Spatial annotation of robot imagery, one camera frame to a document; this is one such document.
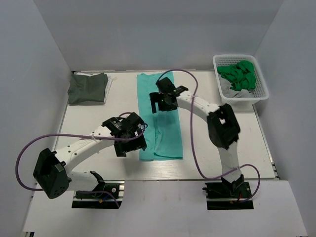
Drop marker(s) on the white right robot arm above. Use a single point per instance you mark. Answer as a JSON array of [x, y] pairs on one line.
[[223, 130]]

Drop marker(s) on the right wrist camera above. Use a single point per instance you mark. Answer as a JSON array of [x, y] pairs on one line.
[[166, 86]]

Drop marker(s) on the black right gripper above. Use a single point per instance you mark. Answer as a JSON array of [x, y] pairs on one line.
[[161, 102]]

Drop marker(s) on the white plastic basket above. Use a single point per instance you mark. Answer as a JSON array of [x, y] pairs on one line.
[[259, 93]]

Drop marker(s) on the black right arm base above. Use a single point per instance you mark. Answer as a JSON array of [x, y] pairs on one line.
[[217, 198]]

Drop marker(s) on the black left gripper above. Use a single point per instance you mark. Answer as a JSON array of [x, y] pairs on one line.
[[131, 146]]

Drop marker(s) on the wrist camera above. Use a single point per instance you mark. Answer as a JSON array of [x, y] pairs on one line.
[[166, 86], [134, 122]]

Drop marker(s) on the crumpled grey t-shirt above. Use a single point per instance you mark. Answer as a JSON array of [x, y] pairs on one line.
[[230, 93]]

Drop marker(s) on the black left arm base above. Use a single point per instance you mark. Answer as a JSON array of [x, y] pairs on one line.
[[110, 197]]

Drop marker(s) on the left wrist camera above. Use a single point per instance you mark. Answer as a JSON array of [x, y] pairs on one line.
[[134, 122]]

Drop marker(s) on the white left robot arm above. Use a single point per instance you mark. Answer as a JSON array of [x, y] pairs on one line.
[[54, 170]]

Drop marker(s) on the crumpled green t-shirt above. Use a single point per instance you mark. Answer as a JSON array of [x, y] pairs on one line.
[[240, 75]]

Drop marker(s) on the teal t-shirt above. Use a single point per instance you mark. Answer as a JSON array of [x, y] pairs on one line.
[[163, 134]]

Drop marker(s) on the folded dark olive t-shirt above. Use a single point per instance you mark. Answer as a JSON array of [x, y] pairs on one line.
[[85, 89]]

